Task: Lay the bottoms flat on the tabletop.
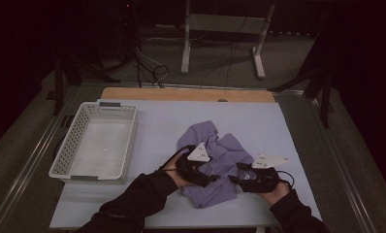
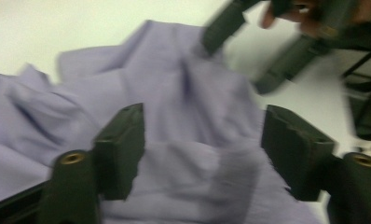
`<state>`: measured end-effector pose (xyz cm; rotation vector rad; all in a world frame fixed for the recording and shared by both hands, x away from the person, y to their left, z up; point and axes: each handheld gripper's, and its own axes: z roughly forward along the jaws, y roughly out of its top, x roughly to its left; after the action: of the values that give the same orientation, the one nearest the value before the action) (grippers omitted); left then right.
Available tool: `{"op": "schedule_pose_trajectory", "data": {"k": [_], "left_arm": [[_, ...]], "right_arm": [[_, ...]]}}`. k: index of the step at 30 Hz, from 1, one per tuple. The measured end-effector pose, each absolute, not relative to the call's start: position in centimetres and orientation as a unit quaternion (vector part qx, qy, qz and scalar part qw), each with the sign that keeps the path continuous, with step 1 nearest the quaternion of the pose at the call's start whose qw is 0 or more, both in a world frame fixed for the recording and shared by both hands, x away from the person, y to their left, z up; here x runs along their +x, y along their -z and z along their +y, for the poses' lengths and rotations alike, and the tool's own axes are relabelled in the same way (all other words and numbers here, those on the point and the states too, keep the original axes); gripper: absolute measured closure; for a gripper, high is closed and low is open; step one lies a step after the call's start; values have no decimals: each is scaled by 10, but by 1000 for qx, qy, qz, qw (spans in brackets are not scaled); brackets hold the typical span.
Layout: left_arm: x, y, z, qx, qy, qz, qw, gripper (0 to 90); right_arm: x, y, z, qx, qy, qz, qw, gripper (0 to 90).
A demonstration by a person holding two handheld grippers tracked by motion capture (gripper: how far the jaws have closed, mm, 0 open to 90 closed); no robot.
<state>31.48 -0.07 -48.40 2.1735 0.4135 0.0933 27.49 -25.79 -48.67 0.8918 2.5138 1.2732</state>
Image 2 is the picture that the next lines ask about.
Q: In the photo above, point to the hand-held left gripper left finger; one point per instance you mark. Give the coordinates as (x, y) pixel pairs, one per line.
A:
(121, 149)

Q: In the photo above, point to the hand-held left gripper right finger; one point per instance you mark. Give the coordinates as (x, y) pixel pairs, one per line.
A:
(298, 149)

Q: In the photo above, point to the purple shorts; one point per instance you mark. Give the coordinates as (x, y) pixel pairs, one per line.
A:
(174, 102)

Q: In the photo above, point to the black tripod stand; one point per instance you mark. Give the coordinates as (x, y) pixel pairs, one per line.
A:
(365, 102)

